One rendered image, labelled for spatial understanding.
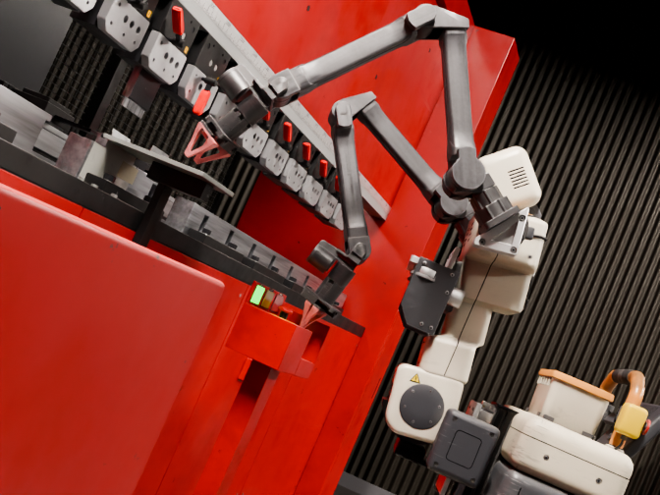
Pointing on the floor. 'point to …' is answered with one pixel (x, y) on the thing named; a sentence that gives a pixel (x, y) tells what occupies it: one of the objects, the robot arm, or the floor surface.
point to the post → (102, 93)
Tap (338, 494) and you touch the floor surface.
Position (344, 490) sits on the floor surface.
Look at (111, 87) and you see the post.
